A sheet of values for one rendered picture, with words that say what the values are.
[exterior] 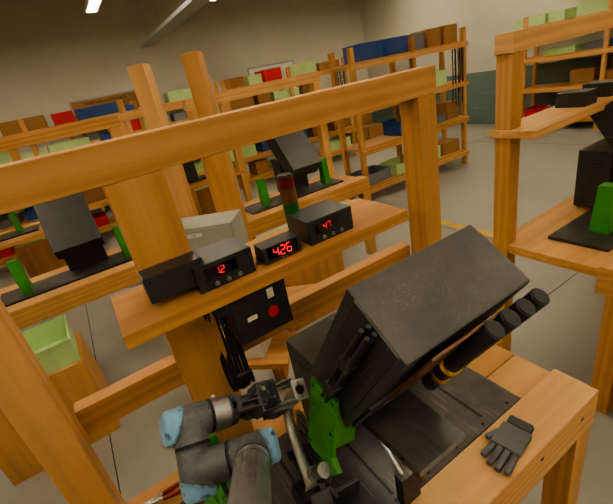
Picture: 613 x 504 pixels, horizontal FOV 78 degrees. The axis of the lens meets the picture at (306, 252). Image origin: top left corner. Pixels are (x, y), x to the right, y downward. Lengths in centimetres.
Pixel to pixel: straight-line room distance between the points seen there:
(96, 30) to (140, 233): 991
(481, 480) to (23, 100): 1033
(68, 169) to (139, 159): 15
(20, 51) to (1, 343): 978
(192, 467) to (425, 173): 118
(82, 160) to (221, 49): 1059
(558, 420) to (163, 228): 129
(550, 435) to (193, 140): 131
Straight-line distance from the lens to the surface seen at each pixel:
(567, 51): 966
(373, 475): 132
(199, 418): 95
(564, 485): 188
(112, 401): 131
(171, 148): 101
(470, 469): 134
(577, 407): 155
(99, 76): 1068
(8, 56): 1067
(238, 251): 101
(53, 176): 99
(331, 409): 102
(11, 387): 115
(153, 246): 104
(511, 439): 138
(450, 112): 736
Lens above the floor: 199
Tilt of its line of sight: 24 degrees down
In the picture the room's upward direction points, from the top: 12 degrees counter-clockwise
